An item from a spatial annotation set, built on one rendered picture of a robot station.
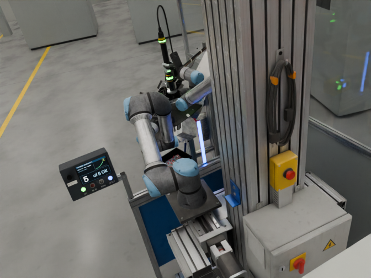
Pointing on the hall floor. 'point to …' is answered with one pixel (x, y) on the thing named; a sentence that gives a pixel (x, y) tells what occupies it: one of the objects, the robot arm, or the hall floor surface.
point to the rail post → (147, 242)
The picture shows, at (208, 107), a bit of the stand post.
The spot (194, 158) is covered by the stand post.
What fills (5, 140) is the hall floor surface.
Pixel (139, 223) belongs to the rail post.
